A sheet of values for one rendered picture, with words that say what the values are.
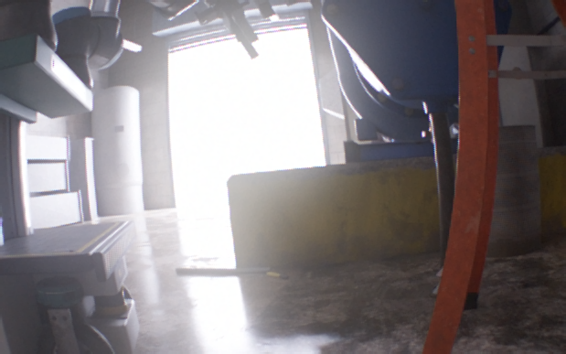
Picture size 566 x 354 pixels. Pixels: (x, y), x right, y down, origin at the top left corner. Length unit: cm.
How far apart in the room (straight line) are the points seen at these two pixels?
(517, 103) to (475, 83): 560
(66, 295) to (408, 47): 100
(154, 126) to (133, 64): 136
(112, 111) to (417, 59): 673
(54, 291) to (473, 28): 88
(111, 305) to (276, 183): 129
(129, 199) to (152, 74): 236
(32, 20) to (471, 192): 86
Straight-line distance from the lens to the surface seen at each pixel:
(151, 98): 857
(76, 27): 137
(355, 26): 127
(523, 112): 640
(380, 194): 213
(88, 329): 88
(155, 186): 843
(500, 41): 82
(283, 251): 221
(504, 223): 185
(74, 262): 76
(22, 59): 84
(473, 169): 78
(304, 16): 791
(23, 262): 79
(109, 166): 760
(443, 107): 139
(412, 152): 280
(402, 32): 125
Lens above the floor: 42
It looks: 2 degrees down
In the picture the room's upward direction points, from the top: 6 degrees counter-clockwise
